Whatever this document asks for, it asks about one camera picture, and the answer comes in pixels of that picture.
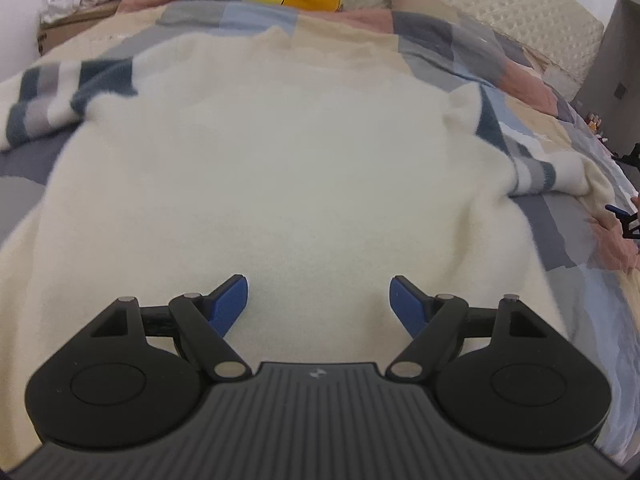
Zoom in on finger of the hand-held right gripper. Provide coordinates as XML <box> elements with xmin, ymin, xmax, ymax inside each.
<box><xmin>604</xmin><ymin>203</ymin><xmax>640</xmax><ymax>242</ymax></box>
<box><xmin>612</xmin><ymin>142</ymin><xmax>640</xmax><ymax>166</ymax></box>

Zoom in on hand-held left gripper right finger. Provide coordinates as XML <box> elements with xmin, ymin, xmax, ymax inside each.
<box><xmin>385</xmin><ymin>274</ymin><xmax>552</xmax><ymax>381</ymax></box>

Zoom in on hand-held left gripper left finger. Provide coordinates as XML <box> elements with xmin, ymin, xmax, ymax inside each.
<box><xmin>89</xmin><ymin>273</ymin><xmax>249</xmax><ymax>381</ymax></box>

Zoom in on fluffy cream blue-striped sweater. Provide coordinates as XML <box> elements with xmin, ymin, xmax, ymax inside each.
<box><xmin>0</xmin><ymin>25</ymin><xmax>618</xmax><ymax>466</ymax></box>

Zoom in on small bedside items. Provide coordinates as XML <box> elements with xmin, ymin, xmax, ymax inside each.
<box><xmin>584</xmin><ymin>111</ymin><xmax>610</xmax><ymax>137</ymax></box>

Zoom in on patchwork quilt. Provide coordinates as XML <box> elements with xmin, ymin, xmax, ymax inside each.
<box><xmin>0</xmin><ymin>0</ymin><xmax>640</xmax><ymax>473</ymax></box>

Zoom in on grey wardrobe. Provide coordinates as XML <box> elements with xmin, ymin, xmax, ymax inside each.
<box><xmin>572</xmin><ymin>0</ymin><xmax>640</xmax><ymax>196</ymax></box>

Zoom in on cream quilted headboard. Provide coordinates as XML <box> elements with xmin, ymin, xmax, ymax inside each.
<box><xmin>342</xmin><ymin>0</ymin><xmax>607</xmax><ymax>88</ymax></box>

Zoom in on cardboard box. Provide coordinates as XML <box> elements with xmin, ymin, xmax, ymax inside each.
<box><xmin>36</xmin><ymin>0</ymin><xmax>123</xmax><ymax>57</ymax></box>

